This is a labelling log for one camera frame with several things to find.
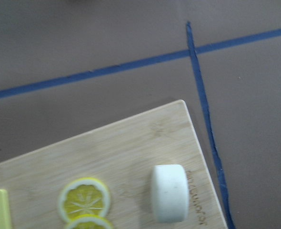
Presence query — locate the lemon slice top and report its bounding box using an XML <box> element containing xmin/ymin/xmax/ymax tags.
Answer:
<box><xmin>57</xmin><ymin>177</ymin><xmax>111</xmax><ymax>223</ymax></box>

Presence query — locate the lemon slice middle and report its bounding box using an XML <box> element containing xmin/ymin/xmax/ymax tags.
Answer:
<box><xmin>64</xmin><ymin>214</ymin><xmax>114</xmax><ymax>229</ymax></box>

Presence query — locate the yellow plastic knife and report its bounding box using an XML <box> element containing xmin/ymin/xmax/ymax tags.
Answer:
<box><xmin>0</xmin><ymin>189</ymin><xmax>12</xmax><ymax>229</ymax></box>

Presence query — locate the bamboo cutting board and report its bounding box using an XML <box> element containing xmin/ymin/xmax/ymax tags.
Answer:
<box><xmin>0</xmin><ymin>100</ymin><xmax>227</xmax><ymax>229</ymax></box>

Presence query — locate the lemon slice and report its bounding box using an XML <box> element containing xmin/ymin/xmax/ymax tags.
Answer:
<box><xmin>57</xmin><ymin>177</ymin><xmax>111</xmax><ymax>223</ymax></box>
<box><xmin>64</xmin><ymin>214</ymin><xmax>114</xmax><ymax>229</ymax></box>

